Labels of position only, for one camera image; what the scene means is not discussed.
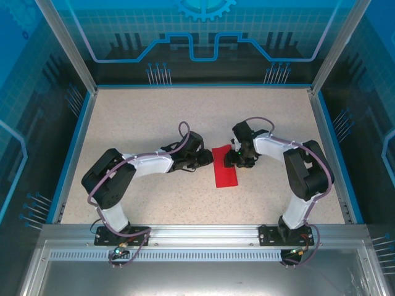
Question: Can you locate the steel sheet panel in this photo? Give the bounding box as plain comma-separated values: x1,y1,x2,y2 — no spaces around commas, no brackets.
18,240,391,296

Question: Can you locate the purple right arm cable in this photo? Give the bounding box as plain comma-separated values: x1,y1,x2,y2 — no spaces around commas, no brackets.
245,116,336,228

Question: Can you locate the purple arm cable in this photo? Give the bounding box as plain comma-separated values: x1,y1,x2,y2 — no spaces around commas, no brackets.
245,116,336,228
88,121,191,238

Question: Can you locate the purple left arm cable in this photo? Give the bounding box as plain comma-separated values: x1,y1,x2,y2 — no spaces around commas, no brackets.
88,121,191,238

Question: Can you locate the aluminium mounting rail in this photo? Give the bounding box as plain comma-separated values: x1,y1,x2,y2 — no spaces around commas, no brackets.
41,224,368,247

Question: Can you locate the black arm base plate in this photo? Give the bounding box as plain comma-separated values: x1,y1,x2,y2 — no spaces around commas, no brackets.
94,226,152,247
258,224,318,247

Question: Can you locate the blue and silver side rail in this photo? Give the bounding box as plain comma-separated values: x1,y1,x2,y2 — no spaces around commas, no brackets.
308,88,365,224
46,91,97,224

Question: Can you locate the slotted silver cable duct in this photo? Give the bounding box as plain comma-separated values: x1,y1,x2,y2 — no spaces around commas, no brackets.
49,250,288,263

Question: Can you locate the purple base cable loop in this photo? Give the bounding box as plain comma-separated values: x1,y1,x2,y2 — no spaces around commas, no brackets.
107,227,154,268
281,223,320,266

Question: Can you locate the aluminium frame post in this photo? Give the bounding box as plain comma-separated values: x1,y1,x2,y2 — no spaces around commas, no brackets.
309,0,373,95
34,0,99,95

